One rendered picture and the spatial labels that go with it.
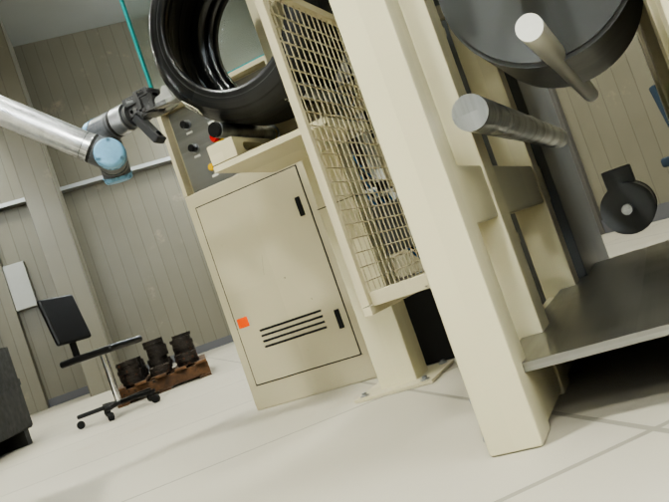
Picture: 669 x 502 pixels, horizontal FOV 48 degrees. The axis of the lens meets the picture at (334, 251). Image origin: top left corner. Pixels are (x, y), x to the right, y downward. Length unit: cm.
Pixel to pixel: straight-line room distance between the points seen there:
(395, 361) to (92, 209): 1024
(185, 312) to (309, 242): 943
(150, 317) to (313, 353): 937
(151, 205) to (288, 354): 956
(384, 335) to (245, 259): 78
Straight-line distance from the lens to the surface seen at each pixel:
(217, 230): 300
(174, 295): 1219
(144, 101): 242
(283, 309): 290
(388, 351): 240
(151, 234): 1228
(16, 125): 241
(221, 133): 217
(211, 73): 249
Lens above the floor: 39
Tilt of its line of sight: 2 degrees up
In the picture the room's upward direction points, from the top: 19 degrees counter-clockwise
